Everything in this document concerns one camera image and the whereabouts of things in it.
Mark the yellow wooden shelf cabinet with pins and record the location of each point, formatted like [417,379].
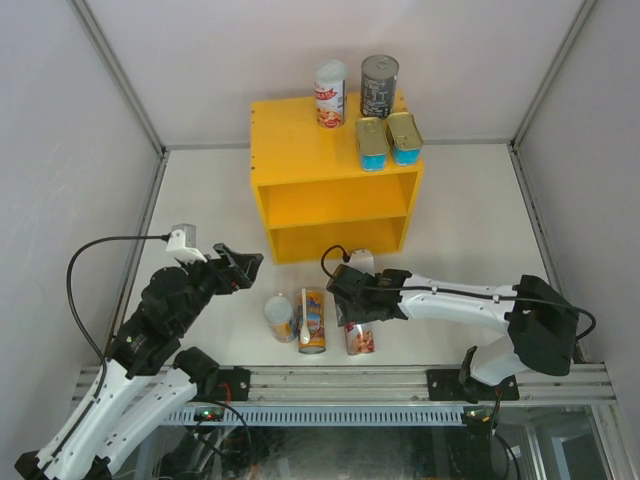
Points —
[311,191]

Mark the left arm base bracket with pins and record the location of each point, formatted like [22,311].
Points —
[225,385]

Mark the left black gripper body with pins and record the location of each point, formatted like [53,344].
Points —
[206,279]

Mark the white lidded pink can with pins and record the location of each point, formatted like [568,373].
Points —
[329,88]

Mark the white lidded yellow can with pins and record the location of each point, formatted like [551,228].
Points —
[279,314]

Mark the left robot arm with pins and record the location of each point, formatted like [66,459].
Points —
[147,374]

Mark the black cylindrical can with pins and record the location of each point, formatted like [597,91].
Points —
[379,74]

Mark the orange can with spoon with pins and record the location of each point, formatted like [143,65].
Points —
[316,322]

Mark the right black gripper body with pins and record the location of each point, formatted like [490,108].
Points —
[353,312]

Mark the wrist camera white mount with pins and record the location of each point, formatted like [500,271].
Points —
[363,261]
[181,244]

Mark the aluminium mounting rail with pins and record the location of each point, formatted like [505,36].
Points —
[586,384]

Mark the red white labelled can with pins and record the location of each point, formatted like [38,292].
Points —
[359,339]

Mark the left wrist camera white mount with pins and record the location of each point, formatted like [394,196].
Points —
[181,244]

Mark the grey slotted cable duct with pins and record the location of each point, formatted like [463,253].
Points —
[319,416]

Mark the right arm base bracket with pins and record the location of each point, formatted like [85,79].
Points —
[444,385]

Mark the gold rectangular tin blue label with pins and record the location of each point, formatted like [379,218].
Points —
[406,138]

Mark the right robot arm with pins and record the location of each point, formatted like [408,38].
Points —
[535,325]

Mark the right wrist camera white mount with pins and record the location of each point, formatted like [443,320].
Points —
[363,261]

